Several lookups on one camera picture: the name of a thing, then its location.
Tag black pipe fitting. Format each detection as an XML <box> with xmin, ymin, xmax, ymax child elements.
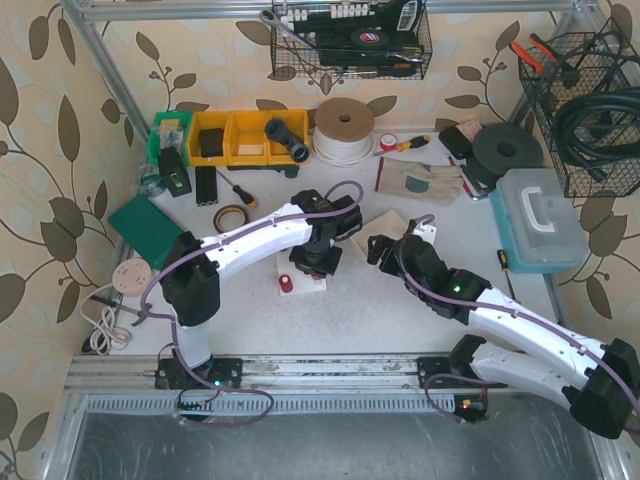
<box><xmin>265</xmin><ymin>118</ymin><xmax>310</xmax><ymax>163</ymax></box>

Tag white cable spool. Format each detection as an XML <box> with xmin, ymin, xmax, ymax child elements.
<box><xmin>312</xmin><ymin>97</ymin><xmax>375</xmax><ymax>168</ymax></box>

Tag small black yellow screwdriver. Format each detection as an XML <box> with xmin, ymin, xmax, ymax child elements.
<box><xmin>496</xmin><ymin>249</ymin><xmax>513</xmax><ymax>292</ymax></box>

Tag teal clear toolbox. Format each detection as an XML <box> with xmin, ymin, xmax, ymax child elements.
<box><xmin>490</xmin><ymin>168</ymin><xmax>588</xmax><ymax>274</ymax></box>

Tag top wire basket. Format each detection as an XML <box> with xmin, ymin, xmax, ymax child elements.
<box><xmin>264</xmin><ymin>1</ymin><xmax>432</xmax><ymax>81</ymax></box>

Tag green storage bin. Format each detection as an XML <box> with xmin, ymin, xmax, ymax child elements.
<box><xmin>147</xmin><ymin>112</ymin><xmax>193</xmax><ymax>165</ymax></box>

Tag black green meter device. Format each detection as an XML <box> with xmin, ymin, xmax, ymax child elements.
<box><xmin>157</xmin><ymin>147</ymin><xmax>192</xmax><ymax>197</ymax></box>

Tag black aluminium extrusion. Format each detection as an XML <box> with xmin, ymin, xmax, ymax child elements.
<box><xmin>195</xmin><ymin>167</ymin><xmax>218</xmax><ymax>207</ymax></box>

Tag glass jar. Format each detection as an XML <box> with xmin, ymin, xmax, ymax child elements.
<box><xmin>138</xmin><ymin>164</ymin><xmax>165</xmax><ymax>198</ymax></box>

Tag black disc spool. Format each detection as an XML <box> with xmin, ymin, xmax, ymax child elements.
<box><xmin>466</xmin><ymin>123</ymin><xmax>544</xmax><ymax>188</ymax></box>

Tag beige work glove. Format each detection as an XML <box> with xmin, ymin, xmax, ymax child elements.
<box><xmin>374</xmin><ymin>157</ymin><xmax>463</xmax><ymax>205</ymax></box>

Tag yellow handled screwdriver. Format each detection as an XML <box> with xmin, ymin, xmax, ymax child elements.
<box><xmin>217</xmin><ymin>170</ymin><xmax>258</xmax><ymax>209</ymax></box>

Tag small claw hammer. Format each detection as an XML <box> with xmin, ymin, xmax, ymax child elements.
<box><xmin>90</xmin><ymin>295</ymin><xmax>148</xmax><ymax>327</ymax></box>

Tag pink sanding disc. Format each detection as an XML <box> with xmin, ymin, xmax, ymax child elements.
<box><xmin>112</xmin><ymin>257</ymin><xmax>154</xmax><ymax>297</ymax></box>

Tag red handled tool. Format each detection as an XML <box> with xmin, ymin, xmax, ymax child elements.
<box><xmin>445</xmin><ymin>153</ymin><xmax>477</xmax><ymax>202</ymax></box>

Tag wire basket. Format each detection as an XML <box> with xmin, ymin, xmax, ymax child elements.
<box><xmin>509</xmin><ymin>30</ymin><xmax>639</xmax><ymax>198</ymax></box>
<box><xmin>264</xmin><ymin>1</ymin><xmax>432</xmax><ymax>81</ymax></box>

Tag green notebook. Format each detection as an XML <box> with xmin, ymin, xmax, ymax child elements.
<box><xmin>108</xmin><ymin>194</ymin><xmax>184</xmax><ymax>270</ymax></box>

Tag black sanding block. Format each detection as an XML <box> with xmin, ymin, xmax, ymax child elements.
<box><xmin>438</xmin><ymin>126</ymin><xmax>473</xmax><ymax>160</ymax></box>

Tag red white tape roll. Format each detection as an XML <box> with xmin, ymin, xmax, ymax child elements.
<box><xmin>379</xmin><ymin>133</ymin><xmax>397</xmax><ymax>151</ymax></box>

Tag silver wrench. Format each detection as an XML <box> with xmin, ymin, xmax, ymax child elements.
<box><xmin>259</xmin><ymin>10</ymin><xmax>316</xmax><ymax>51</ymax></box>

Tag yellow storage bin row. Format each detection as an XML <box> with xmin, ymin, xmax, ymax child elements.
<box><xmin>186</xmin><ymin>109</ymin><xmax>310</xmax><ymax>167</ymax></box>

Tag orange handled pliers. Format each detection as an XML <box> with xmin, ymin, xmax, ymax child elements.
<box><xmin>509</xmin><ymin>33</ymin><xmax>559</xmax><ymax>72</ymax></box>

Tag white peg fixture plate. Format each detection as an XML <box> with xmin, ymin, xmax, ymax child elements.
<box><xmin>276</xmin><ymin>250</ymin><xmax>327</xmax><ymax>297</ymax></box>

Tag right wire basket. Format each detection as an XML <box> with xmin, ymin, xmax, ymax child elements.
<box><xmin>509</xmin><ymin>30</ymin><xmax>639</xmax><ymax>198</ymax></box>

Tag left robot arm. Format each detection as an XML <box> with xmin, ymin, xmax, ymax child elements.
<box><xmin>140</xmin><ymin>180</ymin><xmax>364</xmax><ymax>392</ymax></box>

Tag aluminium front rail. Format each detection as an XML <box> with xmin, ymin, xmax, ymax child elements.
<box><xmin>64</xmin><ymin>352</ymin><xmax>607</xmax><ymax>416</ymax></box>

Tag brown tape roll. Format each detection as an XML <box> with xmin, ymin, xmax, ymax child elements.
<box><xmin>212</xmin><ymin>204</ymin><xmax>249</xmax><ymax>234</ymax></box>

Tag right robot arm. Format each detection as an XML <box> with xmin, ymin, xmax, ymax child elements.
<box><xmin>367</xmin><ymin>232</ymin><xmax>639</xmax><ymax>439</ymax></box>

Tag white spring tray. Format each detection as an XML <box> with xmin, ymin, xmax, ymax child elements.
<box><xmin>350</xmin><ymin>211</ymin><xmax>407</xmax><ymax>262</ymax></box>

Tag black coiled hose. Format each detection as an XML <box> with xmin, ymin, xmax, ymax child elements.
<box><xmin>553</xmin><ymin>87</ymin><xmax>640</xmax><ymax>171</ymax></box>

